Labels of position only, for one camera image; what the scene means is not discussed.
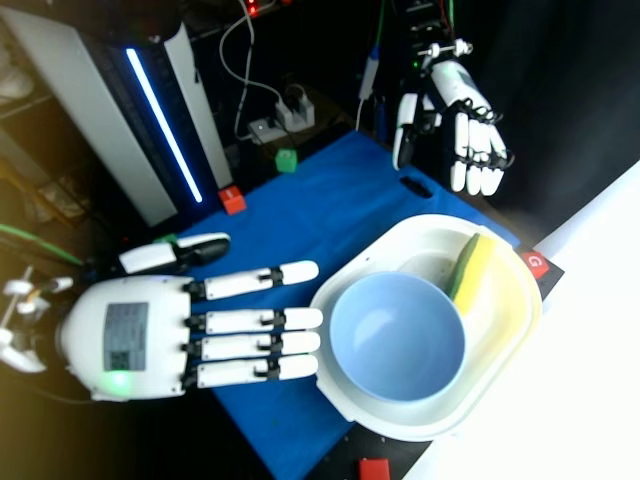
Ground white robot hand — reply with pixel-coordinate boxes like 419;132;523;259
392;58;515;197
58;232;325;404

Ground yellow and green sponge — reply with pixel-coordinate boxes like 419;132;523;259
448;233;501;319

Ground light blue bowl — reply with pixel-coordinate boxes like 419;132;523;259
328;272;467;403

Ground red block letter I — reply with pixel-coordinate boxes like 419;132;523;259
218;186;247;216

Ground white power strip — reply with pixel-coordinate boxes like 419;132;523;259
248;102;316;144

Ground green block letter Y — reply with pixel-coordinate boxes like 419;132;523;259
274;147;299;174

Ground red block letter G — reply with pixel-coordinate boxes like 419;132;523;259
519;249;551;278

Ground blue cloth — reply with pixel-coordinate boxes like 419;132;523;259
177;130;524;480

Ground white column with blue light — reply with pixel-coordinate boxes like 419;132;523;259
0;7;234;226

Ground white perforated drain basin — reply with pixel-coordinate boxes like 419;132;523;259
309;213;544;442

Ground plain red block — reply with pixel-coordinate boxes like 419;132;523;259
358;457;391;480

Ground white hanging cable adapter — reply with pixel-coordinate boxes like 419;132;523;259
357;47;382;101

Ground white power cable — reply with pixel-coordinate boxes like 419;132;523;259
218;0;286;139

